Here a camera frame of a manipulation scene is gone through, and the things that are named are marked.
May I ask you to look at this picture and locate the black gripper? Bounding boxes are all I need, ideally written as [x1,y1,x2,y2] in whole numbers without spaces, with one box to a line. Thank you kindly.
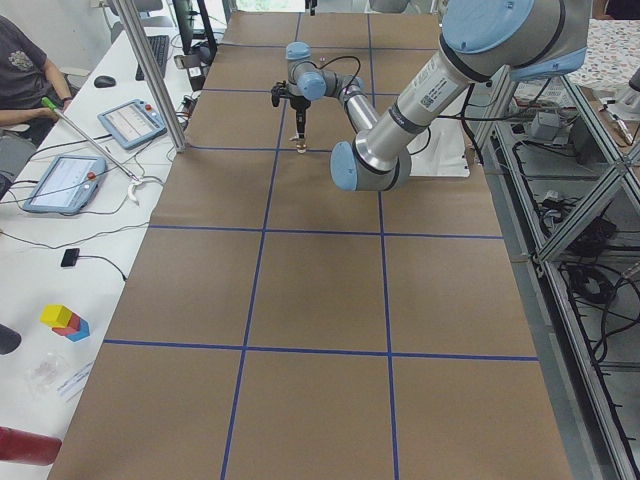
[287,83,311,145]

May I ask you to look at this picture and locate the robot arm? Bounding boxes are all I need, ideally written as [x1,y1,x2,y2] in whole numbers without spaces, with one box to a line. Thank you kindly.
[285,0,591,191]

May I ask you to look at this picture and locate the black keyboard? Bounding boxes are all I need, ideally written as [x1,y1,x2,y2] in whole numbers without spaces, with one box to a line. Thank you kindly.
[146,35,170,78]

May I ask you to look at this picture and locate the teach pendant far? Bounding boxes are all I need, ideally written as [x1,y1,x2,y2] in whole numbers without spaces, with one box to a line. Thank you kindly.
[97,99,167,150]

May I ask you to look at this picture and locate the teach pendant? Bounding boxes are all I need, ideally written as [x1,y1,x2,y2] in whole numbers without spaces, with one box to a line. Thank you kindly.
[22,155,107,215]
[97,99,167,150]

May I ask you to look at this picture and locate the black computer mouse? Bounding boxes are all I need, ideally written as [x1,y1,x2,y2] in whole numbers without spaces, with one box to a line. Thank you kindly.
[93,75,117,89]

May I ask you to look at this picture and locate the teach pendant near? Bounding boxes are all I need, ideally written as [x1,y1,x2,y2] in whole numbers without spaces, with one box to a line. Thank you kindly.
[22,155,107,215]

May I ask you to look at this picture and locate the seated person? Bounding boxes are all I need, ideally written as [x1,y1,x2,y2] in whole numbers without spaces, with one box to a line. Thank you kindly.
[0,14,76,186]

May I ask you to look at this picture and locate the small black box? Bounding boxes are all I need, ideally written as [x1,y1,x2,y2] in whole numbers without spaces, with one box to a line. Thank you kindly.
[60,248,80,268]

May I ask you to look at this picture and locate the colourful wooden blocks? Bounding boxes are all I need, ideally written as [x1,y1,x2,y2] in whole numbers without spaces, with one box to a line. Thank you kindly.
[40,304,90,342]

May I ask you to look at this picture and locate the clear plastic bag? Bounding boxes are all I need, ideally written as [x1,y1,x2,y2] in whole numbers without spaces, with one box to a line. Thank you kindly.
[25,352,69,397]

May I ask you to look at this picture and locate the red cylinder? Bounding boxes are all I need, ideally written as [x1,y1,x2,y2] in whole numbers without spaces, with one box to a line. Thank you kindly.
[1,427,62,466]

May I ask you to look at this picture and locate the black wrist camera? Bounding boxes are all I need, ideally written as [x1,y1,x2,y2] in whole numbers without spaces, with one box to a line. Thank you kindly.
[270,81,290,108]

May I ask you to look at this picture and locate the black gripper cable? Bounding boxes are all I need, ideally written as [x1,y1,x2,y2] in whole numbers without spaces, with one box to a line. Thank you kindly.
[314,55,436,157]

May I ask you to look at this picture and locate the aluminium frame post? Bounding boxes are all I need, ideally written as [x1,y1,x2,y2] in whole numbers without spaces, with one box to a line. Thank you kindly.
[113,0,186,153]

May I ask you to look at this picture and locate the grabber stick green handle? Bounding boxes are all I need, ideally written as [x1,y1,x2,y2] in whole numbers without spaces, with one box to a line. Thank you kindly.
[41,97,164,204]

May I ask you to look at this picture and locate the aluminium frame rack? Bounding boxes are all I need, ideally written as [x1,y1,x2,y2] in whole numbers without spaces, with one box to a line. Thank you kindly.
[464,72,639,479]

